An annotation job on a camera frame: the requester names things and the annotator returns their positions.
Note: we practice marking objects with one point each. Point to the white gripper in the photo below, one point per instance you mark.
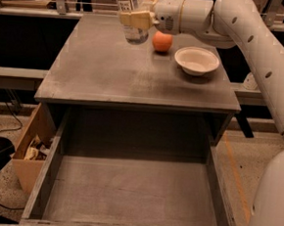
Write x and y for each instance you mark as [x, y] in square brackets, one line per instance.
[168, 13]

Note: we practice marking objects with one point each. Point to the blue labelled plastic bottle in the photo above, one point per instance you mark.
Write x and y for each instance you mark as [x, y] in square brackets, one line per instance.
[130, 18]

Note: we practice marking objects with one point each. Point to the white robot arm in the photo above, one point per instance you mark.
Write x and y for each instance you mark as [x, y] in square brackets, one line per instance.
[239, 21]

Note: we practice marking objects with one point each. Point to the clear sanitizer pump bottle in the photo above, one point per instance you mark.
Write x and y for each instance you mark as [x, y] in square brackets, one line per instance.
[250, 83]

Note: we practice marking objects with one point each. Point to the orange fruit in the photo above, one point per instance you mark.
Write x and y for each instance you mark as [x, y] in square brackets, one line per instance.
[161, 41]

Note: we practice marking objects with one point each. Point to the white paper bowl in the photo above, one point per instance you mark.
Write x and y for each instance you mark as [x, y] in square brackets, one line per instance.
[196, 61]

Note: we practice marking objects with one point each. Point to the grey metal railing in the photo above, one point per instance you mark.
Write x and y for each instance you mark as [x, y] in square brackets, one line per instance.
[59, 0]

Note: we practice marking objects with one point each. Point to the grey wooden cabinet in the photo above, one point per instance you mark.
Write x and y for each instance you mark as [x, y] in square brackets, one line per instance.
[129, 102]

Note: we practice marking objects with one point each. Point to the open grey drawer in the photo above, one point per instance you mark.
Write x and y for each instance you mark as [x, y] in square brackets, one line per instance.
[104, 173]

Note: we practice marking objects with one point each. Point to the brown cardboard box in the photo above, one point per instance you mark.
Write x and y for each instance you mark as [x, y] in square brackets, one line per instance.
[33, 147]

